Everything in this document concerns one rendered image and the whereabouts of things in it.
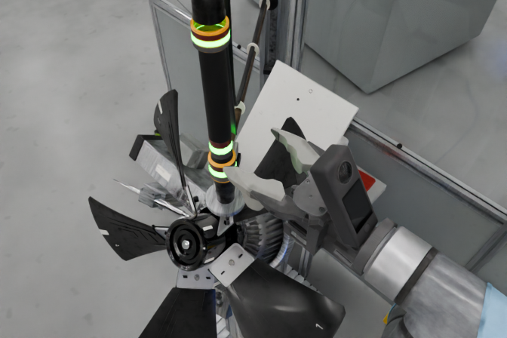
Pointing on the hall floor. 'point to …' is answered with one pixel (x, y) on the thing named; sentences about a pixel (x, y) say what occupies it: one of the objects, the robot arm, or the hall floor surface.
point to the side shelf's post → (305, 263)
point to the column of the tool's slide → (277, 30)
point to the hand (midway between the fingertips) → (253, 148)
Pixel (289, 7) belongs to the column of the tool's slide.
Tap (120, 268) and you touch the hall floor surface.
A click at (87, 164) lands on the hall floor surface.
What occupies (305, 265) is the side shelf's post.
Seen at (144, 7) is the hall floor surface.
